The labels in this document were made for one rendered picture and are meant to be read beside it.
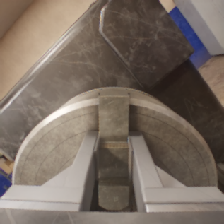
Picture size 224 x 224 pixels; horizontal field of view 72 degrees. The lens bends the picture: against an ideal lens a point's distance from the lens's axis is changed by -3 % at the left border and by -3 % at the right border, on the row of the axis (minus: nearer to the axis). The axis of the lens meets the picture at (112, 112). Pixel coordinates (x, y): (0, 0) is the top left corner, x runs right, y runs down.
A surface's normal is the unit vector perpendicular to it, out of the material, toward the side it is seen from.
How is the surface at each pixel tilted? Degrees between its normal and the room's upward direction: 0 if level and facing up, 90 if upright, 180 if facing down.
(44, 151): 90
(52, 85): 90
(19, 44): 90
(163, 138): 90
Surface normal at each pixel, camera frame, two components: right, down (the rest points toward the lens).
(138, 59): -0.02, 0.26
